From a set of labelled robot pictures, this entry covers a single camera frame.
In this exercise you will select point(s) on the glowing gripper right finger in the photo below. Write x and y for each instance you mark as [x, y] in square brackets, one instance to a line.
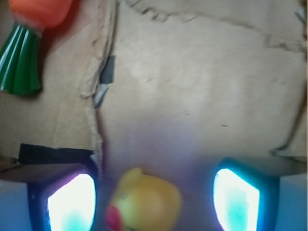
[246, 194]

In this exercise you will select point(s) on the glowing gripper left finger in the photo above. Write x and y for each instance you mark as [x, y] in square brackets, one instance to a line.
[61, 197]

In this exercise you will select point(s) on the yellow rubber duck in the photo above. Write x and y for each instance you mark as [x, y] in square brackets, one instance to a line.
[143, 202]

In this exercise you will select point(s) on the brown paper bag tray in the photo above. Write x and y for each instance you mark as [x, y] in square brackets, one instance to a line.
[166, 85]

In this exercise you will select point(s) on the orange plastic toy carrot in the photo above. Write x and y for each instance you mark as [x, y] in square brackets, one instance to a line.
[19, 55]

